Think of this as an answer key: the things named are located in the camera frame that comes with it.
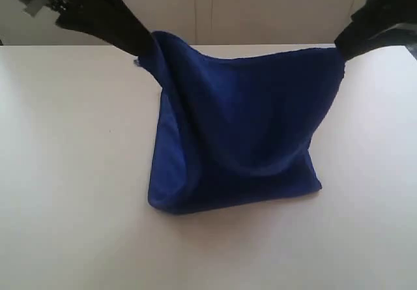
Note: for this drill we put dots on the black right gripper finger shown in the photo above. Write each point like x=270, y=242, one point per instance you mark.
x=350, y=47
x=348, y=34

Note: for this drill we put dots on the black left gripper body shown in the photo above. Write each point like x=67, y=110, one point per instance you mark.
x=91, y=16

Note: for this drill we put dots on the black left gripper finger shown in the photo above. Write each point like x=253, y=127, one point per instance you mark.
x=112, y=35
x=137, y=26

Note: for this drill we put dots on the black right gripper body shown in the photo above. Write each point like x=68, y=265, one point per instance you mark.
x=378, y=17

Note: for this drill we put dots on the blue microfibre towel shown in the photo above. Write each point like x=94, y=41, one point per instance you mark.
x=236, y=131

